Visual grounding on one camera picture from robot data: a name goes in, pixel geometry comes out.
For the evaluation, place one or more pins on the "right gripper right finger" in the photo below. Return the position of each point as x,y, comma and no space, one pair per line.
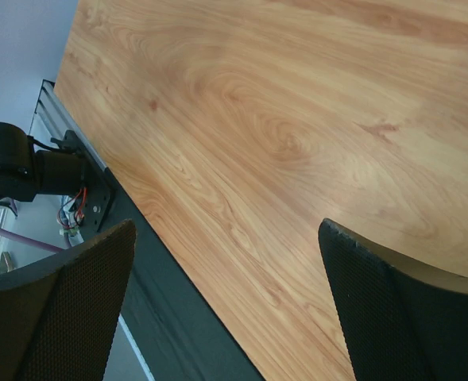
401,319

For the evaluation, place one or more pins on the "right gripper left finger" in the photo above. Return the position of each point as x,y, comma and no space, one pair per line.
58,315

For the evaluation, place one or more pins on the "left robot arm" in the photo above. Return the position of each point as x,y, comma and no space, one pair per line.
29,167

